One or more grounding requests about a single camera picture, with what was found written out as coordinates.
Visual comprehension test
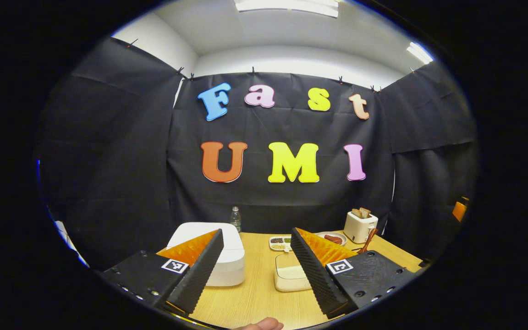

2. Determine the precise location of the white toaster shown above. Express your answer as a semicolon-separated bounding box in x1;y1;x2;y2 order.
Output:
344;210;379;244

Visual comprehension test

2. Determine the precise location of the white divided grain tray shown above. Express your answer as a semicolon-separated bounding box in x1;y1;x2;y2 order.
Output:
269;236;293;252

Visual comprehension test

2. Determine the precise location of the long ceiling light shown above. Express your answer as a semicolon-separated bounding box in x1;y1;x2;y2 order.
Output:
234;0;340;19

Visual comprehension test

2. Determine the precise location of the wooden spoon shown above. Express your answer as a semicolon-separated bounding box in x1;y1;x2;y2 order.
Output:
358;228;379;254

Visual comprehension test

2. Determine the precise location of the white rice cooker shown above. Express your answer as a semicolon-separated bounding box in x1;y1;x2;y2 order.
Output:
167;222;246;287

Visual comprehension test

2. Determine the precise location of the small ceiling light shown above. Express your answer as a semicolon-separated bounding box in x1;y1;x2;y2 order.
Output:
406;41;434;65

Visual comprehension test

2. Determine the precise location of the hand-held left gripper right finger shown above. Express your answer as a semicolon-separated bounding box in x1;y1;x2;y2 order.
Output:
290;227;418;320

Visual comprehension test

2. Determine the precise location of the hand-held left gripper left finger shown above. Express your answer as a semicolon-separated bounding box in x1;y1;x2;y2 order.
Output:
99;229;225;315

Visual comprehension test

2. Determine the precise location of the black backdrop cloth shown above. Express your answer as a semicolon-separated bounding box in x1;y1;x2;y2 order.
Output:
37;37;478;271

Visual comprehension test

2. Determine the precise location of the white plate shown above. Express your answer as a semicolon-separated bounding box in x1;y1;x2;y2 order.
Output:
314;231;347;247

